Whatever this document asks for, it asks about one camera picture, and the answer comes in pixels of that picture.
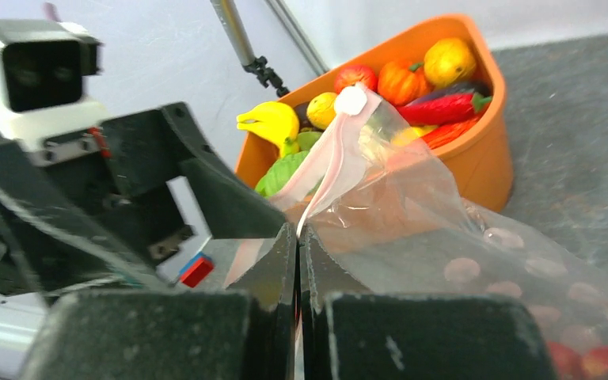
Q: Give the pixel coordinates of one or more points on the yellow toy lemon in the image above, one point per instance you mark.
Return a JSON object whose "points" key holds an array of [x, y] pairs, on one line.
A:
{"points": [[320, 110]]}

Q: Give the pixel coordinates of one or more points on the red toy chili pepper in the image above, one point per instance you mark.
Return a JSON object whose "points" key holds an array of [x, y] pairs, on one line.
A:
{"points": [[445, 110]]}

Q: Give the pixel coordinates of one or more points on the red lychee bunch toy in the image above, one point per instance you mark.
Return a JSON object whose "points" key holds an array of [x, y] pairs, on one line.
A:
{"points": [[570, 364]]}

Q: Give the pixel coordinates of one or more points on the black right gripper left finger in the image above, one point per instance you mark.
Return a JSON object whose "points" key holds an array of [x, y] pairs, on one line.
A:
{"points": [[243, 331]]}

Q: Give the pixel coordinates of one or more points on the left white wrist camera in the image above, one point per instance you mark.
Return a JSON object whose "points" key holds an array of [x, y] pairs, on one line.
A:
{"points": [[43, 66]]}

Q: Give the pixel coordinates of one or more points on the yellow toy banana bunch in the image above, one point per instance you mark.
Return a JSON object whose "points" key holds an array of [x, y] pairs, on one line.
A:
{"points": [[274, 122]]}

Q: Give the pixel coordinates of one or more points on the clear zip top bag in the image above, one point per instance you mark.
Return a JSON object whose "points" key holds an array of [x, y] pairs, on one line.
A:
{"points": [[484, 254]]}

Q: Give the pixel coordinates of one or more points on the orange toy carrot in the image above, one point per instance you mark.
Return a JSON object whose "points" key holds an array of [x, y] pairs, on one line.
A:
{"points": [[447, 133]]}

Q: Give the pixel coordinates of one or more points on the purple toy eggplant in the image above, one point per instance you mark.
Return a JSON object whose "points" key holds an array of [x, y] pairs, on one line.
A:
{"points": [[461, 87]]}

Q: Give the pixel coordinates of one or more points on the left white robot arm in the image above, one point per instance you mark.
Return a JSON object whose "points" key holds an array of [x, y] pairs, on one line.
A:
{"points": [[190, 266]]}

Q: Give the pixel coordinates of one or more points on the red toy apple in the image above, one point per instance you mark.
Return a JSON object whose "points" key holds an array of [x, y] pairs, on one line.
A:
{"points": [[351, 74]]}

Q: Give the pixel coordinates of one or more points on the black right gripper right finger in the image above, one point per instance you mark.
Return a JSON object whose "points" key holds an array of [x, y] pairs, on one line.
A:
{"points": [[349, 332]]}

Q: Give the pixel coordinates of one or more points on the orange plastic tub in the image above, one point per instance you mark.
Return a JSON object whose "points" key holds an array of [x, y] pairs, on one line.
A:
{"points": [[370, 165]]}

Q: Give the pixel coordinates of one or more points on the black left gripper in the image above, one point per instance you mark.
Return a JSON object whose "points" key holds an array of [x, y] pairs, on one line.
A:
{"points": [[96, 202]]}

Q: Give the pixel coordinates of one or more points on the orange toy pumpkin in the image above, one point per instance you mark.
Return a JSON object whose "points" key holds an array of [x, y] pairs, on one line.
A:
{"points": [[402, 81]]}

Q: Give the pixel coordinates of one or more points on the grey microphone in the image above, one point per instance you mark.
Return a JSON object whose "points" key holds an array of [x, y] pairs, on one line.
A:
{"points": [[228, 16]]}

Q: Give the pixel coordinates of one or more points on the green toy cabbage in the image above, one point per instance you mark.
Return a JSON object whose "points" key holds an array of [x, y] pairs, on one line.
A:
{"points": [[279, 174]]}

